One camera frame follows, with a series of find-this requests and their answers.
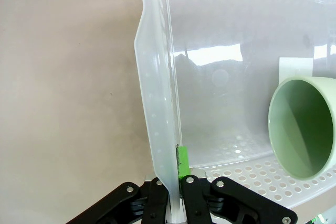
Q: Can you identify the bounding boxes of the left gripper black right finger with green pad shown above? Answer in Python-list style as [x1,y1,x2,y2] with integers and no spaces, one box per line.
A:
[175,145,299,224]

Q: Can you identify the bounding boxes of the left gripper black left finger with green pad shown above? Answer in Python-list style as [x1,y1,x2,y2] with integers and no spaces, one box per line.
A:
[65,177,169,224]

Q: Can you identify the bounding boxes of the pale green ceramic cup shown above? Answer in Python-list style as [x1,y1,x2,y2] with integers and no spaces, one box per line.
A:
[267,76,336,180]

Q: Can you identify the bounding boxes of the white perforated plastic basket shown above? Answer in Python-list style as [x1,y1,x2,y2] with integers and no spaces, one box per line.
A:
[132,0,336,224]

